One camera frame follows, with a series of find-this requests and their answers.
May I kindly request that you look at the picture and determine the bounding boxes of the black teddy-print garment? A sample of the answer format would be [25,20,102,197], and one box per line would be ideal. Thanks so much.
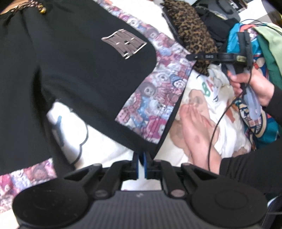
[0,0,197,212]

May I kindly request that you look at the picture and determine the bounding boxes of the person's right forearm black sleeve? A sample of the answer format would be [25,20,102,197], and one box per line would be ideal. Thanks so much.
[263,85,282,126]

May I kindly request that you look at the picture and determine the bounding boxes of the black folded clothes pile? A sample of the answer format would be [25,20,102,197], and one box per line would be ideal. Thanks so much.
[195,6,238,49]

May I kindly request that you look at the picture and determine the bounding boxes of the person's right hand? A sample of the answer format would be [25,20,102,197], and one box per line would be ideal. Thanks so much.
[228,67,275,107]

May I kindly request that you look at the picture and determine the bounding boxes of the green garment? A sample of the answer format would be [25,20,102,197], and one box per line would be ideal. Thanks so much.
[255,23,281,87]

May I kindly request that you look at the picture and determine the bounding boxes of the leopard print garment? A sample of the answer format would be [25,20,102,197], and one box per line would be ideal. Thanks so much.
[160,0,219,77]

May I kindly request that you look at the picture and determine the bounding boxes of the cream bear-print bed sheet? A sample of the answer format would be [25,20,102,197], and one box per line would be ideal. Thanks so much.
[0,0,254,229]

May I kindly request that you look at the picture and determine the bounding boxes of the person's bare foot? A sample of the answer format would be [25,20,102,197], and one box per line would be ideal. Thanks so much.
[179,103,223,176]

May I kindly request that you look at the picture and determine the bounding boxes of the black cable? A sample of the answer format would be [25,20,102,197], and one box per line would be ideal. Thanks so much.
[207,18,282,172]

